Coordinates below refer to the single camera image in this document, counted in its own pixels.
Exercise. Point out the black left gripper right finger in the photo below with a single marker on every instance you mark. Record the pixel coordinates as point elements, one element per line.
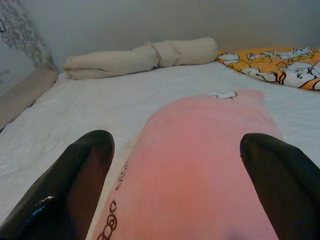
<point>287,190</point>

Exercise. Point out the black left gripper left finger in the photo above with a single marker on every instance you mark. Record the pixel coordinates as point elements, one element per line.
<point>62,187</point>

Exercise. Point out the pink plush pillow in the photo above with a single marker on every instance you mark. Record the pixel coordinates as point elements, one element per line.
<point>190,162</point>

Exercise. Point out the yellow egg cartoon blanket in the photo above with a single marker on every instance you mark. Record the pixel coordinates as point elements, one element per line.
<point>262,62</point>

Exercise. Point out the white quilted mattress pad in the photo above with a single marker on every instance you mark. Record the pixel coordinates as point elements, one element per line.
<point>87,105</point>

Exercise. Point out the grey floral patterned pillow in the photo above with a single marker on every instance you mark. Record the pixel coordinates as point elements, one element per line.
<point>17,37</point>

